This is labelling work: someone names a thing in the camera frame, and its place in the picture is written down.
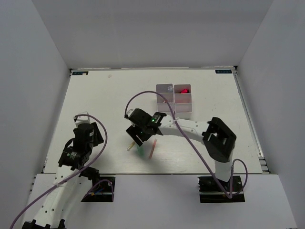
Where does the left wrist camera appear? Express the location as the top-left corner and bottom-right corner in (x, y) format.
(73, 112), (91, 127)

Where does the orange thin highlighter pen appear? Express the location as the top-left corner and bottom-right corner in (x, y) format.
(149, 139), (157, 159)

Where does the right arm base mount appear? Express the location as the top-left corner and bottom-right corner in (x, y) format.
(197, 176), (246, 204)

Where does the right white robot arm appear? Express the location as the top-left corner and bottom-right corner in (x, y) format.
(124, 108), (236, 190)

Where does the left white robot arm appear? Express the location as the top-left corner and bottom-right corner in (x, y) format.
(22, 121), (104, 229)

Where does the white compartment organizer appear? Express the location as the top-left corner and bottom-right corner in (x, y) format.
(174, 84), (193, 119)
(156, 83), (174, 114)

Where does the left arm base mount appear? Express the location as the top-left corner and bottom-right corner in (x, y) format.
(81, 176), (116, 203)

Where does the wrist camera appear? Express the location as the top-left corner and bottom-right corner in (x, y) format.
(73, 112), (91, 127)
(124, 109), (134, 119)

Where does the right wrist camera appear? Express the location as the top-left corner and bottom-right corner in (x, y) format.
(124, 109), (134, 119)

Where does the right white compartment organizer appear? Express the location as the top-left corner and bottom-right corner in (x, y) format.
(174, 84), (193, 119)

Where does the green translucent correction tape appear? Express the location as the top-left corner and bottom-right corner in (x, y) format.
(137, 146), (144, 156)

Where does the yellow thin highlighter pen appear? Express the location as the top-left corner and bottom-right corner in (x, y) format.
(127, 142), (135, 151)

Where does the left white compartment organizer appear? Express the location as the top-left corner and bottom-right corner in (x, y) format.
(156, 83), (174, 114)

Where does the pink black highlighter marker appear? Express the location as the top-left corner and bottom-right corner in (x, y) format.
(180, 89), (189, 94)

